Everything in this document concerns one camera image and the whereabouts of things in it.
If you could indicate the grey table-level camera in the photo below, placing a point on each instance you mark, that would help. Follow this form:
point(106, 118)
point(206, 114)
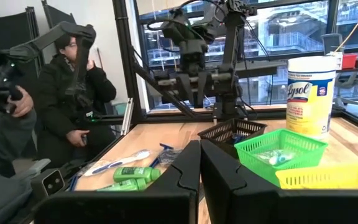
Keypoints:
point(48, 185)

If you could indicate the large window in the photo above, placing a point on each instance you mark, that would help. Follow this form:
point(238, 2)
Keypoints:
point(291, 31)

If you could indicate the person's hand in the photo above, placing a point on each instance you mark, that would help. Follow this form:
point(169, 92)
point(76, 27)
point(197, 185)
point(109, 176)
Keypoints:
point(22, 104)

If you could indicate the black plastic basket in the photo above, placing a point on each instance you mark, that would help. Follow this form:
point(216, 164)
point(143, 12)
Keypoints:
point(216, 133)

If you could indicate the red box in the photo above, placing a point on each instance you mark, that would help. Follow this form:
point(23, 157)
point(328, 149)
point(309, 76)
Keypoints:
point(349, 61)

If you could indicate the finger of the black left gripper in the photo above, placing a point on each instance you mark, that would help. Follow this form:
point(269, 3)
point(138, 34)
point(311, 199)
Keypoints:
point(186, 90)
point(204, 90)

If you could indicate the black folding screen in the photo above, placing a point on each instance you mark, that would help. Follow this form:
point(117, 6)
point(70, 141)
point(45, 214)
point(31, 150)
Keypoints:
point(11, 31)

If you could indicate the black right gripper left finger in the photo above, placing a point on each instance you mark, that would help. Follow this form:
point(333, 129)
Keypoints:
point(166, 205)

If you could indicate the blue disposable razor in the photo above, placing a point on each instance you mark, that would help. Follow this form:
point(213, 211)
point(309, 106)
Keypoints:
point(236, 137)
point(72, 183)
point(166, 146)

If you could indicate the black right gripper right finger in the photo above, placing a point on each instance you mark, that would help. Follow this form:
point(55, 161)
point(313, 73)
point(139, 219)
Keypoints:
point(259, 208)

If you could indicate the blue white bagged toothbrush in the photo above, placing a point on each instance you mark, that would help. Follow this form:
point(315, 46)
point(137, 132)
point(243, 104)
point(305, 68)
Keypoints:
point(129, 158)
point(275, 158)

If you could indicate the yellow plastic basket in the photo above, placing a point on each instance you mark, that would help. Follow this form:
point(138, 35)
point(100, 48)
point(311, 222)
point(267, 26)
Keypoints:
point(322, 180)

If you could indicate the silver aluminium strut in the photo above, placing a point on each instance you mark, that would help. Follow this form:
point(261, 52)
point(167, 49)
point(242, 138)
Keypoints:
point(127, 116)

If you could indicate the black table frame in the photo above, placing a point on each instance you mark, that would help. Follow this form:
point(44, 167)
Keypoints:
point(128, 62)

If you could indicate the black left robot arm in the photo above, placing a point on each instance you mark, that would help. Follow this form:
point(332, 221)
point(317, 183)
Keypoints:
point(230, 93)

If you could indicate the green shampoo bottle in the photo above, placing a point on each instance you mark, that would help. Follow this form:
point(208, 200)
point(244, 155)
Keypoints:
point(135, 173)
point(123, 185)

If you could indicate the grey office chair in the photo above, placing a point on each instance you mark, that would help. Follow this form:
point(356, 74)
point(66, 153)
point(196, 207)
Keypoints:
point(350, 79)

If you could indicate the green plastic basket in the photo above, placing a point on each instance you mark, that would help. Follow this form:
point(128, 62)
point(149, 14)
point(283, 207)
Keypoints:
point(250, 161)

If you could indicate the Lysol wipes canister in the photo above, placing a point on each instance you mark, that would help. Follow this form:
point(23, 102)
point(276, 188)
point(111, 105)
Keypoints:
point(309, 109)

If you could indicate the person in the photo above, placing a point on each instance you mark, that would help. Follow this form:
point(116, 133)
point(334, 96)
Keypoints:
point(61, 109)
point(5, 140)

